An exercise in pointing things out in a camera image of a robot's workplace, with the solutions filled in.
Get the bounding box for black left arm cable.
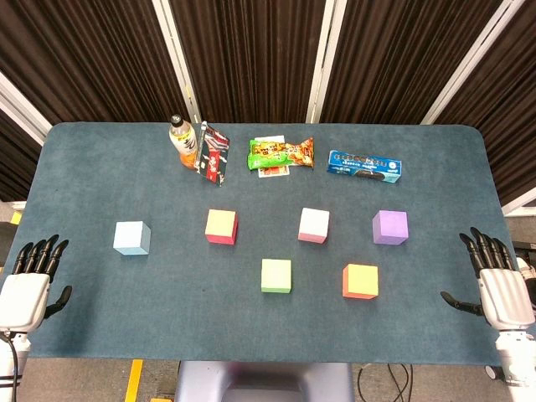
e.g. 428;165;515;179
0;331;21;402

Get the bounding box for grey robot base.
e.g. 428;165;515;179
174;360;356;402

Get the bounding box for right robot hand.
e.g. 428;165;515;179
440;227;536;332

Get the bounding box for purple foam cube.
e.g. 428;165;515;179
372;210;409;245

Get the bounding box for pink foam cube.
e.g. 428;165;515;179
297;207;331;245

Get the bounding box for blue cookie package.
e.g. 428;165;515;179
326;149;404;185

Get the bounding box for red black card box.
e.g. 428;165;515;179
194;121;231;188

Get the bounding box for dark brown curtain panel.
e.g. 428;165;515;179
435;0;536;206
0;111;43;202
169;0;330;125
320;0;503;126
0;0;188;126

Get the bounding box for black floor cables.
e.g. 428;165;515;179
356;363;415;402

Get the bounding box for red white card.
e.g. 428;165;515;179
252;134;291;179

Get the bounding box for white partition post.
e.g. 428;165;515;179
151;0;203;125
305;0;338;125
501;196;536;217
0;70;54;146
420;0;515;126

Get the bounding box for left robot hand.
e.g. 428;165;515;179
0;234;73;334

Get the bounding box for orange foam cube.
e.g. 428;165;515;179
342;263;379;301

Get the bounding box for red foam cube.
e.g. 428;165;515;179
204;209;240;245

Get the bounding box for green orange snack bag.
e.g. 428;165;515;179
247;137;315;172

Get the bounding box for orange drink bottle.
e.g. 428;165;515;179
168;115;200;170

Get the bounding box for blue felt table mat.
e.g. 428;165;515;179
0;121;523;366

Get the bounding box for green foam cube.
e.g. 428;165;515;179
260;258;292;294

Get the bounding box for light blue foam cube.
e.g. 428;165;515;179
112;220;152;256

